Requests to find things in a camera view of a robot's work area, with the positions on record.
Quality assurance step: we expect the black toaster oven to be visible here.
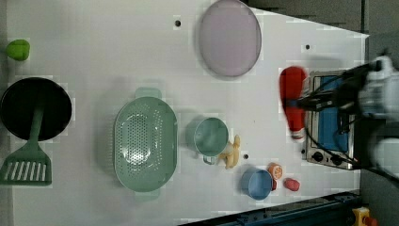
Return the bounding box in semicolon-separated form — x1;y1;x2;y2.
301;69;361;170

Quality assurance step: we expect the small red strawberry toy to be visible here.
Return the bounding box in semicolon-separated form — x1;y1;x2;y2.
272;180;278;191

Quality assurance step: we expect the large red strawberry toy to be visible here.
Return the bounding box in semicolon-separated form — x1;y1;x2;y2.
283;178;300;191

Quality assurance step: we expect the green spatula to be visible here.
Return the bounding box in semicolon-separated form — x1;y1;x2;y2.
0;104;52;186

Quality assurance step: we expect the green mug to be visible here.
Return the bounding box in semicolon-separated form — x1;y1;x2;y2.
185;117;229;165

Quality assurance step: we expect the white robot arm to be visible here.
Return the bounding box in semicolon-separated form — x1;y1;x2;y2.
279;56;398;180

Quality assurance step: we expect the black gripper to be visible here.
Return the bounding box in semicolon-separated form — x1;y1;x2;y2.
283;64;370;115

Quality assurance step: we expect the lilac round plate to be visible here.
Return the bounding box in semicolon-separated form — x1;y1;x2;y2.
199;0;262;76

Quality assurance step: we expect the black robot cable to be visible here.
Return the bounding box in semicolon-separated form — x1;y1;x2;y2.
304;112;399;183

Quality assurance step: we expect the black frying pan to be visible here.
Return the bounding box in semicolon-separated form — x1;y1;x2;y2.
1;77;72;141

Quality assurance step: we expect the green oval strainer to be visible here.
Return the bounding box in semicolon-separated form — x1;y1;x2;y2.
113;88;178;202

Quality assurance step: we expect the peeled banana toy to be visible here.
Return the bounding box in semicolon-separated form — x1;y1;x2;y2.
218;135;241;170

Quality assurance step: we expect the green pepper toy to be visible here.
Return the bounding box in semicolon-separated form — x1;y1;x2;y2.
6;40;30;61

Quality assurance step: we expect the red ketchup bottle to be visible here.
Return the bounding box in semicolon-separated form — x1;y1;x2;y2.
279;66;307;140

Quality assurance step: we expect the orange slice toy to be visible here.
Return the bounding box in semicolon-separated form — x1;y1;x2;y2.
267;163;283;180

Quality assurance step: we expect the yellow clamp tool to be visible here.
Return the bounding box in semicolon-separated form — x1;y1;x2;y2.
352;207;378;226

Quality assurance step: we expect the blue bowl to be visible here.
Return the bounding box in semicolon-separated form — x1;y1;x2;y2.
240;168;273;201

